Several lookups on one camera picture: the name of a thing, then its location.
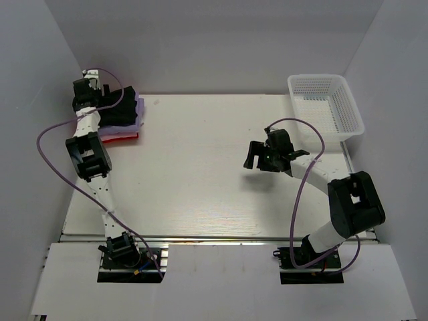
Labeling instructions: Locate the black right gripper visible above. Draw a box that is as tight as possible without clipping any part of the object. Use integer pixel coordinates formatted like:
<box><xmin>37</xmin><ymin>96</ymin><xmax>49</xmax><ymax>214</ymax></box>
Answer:
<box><xmin>245</xmin><ymin>140</ymin><xmax>280</xmax><ymax>172</ymax></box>

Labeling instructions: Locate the black t-shirt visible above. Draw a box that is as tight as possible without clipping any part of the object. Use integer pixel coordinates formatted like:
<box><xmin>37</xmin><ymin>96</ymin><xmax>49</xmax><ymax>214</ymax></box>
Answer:
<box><xmin>99</xmin><ymin>86</ymin><xmax>137</xmax><ymax>127</ymax></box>

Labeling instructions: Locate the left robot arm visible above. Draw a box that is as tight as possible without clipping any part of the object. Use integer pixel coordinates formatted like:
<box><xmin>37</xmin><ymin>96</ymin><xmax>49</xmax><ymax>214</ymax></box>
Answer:
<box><xmin>66</xmin><ymin>75</ymin><xmax>142</xmax><ymax>268</ymax></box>

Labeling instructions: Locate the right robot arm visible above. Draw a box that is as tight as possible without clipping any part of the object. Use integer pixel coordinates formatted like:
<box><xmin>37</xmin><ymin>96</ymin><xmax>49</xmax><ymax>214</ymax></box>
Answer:
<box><xmin>243</xmin><ymin>129</ymin><xmax>386</xmax><ymax>267</ymax></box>

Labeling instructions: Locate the folded pink t-shirt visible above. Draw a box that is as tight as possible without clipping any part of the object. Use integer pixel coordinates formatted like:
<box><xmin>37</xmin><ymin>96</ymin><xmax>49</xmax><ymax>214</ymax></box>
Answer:
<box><xmin>98</xmin><ymin>130</ymin><xmax>138</xmax><ymax>140</ymax></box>

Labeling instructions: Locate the folded lavender t-shirt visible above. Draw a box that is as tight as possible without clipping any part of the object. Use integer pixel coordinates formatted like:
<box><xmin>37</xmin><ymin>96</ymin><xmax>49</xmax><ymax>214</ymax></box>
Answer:
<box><xmin>98</xmin><ymin>97</ymin><xmax>145</xmax><ymax>135</ymax></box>

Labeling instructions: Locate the folded red t-shirt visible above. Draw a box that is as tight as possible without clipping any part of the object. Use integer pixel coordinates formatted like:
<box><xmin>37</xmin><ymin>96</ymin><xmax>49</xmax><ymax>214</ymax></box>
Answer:
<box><xmin>101</xmin><ymin>134</ymin><xmax>139</xmax><ymax>143</ymax></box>

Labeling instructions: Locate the white plastic basket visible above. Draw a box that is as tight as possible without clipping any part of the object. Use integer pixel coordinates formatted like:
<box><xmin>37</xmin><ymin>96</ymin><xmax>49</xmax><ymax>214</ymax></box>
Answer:
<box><xmin>288</xmin><ymin>74</ymin><xmax>364</xmax><ymax>143</ymax></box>

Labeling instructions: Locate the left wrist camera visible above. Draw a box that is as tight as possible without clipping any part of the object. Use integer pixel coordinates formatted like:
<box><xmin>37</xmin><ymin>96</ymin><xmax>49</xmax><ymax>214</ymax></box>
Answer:
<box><xmin>82</xmin><ymin>69</ymin><xmax>101</xmax><ymax>90</ymax></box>

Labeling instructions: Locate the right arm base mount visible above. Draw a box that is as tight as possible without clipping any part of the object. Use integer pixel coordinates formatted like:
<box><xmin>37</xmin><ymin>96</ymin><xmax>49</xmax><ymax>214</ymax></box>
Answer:
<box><xmin>272</xmin><ymin>245</ymin><xmax>345</xmax><ymax>286</ymax></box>

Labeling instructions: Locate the aluminium table rail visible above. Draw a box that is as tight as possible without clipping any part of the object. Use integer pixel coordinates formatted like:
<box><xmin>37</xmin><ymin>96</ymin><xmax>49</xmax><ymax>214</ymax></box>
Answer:
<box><xmin>59</xmin><ymin>235</ymin><xmax>381</xmax><ymax>244</ymax></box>

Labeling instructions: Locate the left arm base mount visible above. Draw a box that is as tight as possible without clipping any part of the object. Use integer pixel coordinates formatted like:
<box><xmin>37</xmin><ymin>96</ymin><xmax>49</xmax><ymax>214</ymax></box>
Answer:
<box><xmin>97</xmin><ymin>243</ymin><xmax>167</xmax><ymax>284</ymax></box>

